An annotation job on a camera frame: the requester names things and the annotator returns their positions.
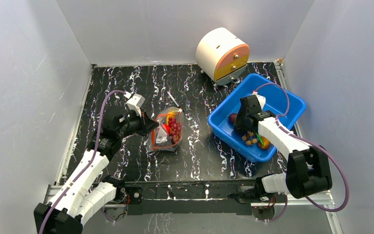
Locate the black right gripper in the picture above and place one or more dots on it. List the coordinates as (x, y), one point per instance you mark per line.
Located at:
(244, 126)

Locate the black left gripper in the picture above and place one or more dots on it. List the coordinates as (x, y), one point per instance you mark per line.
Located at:
(146, 124)

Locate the clear zip top bag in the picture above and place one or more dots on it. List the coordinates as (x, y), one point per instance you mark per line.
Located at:
(158, 139)

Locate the yellow banana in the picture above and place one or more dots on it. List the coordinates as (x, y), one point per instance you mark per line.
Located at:
(172, 113)

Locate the light purple grape bunch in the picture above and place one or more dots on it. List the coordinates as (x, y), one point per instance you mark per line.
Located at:
(175, 129)

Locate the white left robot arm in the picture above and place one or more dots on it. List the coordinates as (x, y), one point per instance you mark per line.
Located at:
(75, 203)

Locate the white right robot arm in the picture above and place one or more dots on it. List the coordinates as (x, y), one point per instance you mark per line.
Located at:
(308, 170)

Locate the purple mangosteen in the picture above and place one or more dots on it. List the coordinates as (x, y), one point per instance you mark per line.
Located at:
(232, 118)

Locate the orange brown fruit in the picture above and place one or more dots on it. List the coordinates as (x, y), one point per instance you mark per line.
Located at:
(264, 143)

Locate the black white marker pen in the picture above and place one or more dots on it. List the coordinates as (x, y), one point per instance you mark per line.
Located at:
(175, 102)

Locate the blue plastic bin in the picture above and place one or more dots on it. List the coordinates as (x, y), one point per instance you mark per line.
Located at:
(218, 119)

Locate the white round drawer cabinet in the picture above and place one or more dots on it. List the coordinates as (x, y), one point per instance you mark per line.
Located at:
(222, 56)

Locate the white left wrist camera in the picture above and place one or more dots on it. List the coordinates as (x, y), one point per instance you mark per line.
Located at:
(134, 102)

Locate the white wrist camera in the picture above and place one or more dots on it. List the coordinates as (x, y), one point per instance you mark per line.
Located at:
(134, 102)
(261, 99)

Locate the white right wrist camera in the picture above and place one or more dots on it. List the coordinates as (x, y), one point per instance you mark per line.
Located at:
(261, 99)

